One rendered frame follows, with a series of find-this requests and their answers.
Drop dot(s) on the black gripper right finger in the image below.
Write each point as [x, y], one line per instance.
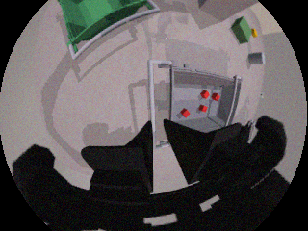
[192, 148]

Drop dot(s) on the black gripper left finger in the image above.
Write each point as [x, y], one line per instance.
[135, 155]

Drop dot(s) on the grey cylinder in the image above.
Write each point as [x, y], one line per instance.
[257, 58]

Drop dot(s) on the green block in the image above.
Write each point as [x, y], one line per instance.
[241, 30]

